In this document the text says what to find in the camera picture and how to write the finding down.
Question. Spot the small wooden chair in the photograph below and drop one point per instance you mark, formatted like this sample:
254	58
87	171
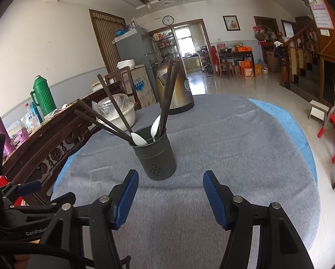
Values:
224	68

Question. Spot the bundle of dark chopsticks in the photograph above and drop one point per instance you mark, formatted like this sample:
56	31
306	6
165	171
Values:
165	95

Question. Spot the shelf of bottles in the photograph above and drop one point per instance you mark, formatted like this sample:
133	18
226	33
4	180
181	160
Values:
164	43

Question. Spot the white plastic basin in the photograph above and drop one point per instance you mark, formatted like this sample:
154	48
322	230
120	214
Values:
125	120

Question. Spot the white cloth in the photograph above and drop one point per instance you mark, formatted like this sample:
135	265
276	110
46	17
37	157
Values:
59	110

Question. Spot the wooden stair railing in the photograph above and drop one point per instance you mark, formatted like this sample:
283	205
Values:
296	43

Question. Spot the dark grey utensil holder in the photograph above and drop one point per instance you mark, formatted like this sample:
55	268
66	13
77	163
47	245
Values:
156	159

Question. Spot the clear plastic bottle red cap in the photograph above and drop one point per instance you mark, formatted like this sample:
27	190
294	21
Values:
29	115

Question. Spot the framed wall picture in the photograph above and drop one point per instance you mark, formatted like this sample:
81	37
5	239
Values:
231	23

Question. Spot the blue tablecloth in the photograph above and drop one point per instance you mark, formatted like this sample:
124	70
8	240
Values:
290	123

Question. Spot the dark wooden side table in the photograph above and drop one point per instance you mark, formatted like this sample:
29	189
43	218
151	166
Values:
236	53

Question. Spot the blue bottle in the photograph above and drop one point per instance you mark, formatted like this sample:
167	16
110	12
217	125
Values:
38	113

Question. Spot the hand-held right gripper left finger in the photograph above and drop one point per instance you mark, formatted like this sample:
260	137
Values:
126	201

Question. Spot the brown striped door curtain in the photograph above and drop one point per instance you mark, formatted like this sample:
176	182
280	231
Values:
108	42

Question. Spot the grey tablecloth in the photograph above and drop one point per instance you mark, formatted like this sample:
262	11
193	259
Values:
226	140

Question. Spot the large clear water bottle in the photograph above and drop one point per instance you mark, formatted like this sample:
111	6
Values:
265	69

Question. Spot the white cardboard box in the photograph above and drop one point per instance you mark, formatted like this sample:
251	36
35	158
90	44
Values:
98	85

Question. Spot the tall orange box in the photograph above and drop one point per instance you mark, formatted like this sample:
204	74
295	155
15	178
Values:
247	68

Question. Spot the white plastic spoon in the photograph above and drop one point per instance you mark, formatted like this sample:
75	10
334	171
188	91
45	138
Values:
138	139
156	124

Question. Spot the long dark chopstick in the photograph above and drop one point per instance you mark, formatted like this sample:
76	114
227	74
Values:
111	102

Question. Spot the grey refrigerator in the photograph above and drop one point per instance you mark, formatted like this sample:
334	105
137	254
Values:
133	47

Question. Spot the dark carved wooden sideboard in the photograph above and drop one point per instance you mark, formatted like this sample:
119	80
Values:
58	137

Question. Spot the wall calendar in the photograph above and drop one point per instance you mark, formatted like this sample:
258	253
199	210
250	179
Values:
322	16

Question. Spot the flat orange box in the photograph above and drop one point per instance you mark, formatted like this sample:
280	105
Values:
244	49

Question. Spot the bronze electric kettle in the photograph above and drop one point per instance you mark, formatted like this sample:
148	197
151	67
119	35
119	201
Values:
181	89

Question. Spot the blue bag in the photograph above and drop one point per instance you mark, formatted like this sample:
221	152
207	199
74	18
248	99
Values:
122	32

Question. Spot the white step stool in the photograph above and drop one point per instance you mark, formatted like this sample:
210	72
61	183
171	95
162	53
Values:
318	109

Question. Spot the white rice cooker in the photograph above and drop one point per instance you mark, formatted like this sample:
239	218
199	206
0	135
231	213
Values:
126	63

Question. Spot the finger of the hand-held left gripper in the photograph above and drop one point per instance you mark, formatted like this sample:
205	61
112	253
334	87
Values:
30	187
66	199

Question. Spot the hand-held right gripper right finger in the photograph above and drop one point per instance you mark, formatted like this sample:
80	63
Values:
216	201

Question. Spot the clear plastic wrapped bowl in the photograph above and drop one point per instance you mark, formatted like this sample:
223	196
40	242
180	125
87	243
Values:
108	105

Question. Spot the round wall clock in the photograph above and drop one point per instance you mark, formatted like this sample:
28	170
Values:
168	20

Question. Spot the red hanging cloth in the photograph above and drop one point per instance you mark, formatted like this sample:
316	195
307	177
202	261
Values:
214	54

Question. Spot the purple bottle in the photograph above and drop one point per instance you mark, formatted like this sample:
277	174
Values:
0	134

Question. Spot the yellow box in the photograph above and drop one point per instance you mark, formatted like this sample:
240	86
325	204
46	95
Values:
258	69

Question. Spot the hanging woven hats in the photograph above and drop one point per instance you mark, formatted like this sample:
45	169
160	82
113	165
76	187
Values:
264	33

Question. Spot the green thermos flask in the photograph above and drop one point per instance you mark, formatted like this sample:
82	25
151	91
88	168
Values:
44	98

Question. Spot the pink cup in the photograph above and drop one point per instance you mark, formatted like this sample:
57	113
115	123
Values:
23	135

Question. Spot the white cabinet blue print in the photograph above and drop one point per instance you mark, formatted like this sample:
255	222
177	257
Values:
140	86

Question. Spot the dark wooden chair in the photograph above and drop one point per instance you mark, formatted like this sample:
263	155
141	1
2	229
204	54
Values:
108	80

